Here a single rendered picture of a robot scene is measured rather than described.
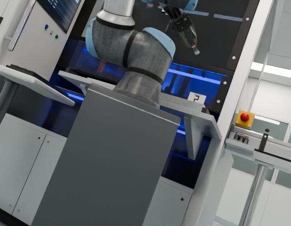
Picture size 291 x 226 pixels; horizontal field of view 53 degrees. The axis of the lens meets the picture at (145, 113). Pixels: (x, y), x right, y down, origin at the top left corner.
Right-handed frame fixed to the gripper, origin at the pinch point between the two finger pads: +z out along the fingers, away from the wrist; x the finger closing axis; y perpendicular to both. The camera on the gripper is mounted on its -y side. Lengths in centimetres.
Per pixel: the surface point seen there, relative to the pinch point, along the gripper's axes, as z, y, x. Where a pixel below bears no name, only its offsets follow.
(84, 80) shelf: -13.9, 10.6, -46.4
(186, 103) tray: 9.9, 29.9, -14.0
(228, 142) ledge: 46.2, 13.0, -8.0
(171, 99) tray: 6.7, 26.7, -18.4
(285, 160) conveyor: 67, 18, 10
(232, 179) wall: 366, -318, -35
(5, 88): -27, -22, -95
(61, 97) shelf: -9, -10, -68
